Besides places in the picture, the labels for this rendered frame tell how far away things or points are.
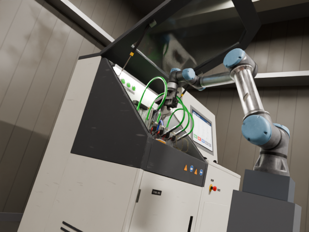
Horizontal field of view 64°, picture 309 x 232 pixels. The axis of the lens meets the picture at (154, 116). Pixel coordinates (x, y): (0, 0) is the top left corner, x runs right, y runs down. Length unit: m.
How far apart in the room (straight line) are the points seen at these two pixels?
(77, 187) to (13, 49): 1.89
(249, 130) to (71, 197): 0.99
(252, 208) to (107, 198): 0.66
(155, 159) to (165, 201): 0.26
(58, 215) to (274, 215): 1.10
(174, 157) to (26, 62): 2.11
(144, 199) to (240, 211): 0.43
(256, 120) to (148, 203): 0.64
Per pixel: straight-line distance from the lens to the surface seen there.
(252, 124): 1.13
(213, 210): 1.95
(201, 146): 2.21
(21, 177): 3.08
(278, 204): 1.13
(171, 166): 1.38
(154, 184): 1.28
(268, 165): 1.20
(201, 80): 1.66
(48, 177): 1.72
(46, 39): 3.18
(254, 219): 1.15
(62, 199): 1.56
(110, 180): 1.29
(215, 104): 3.77
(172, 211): 1.47
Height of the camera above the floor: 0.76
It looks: 14 degrees up
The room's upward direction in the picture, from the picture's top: 14 degrees clockwise
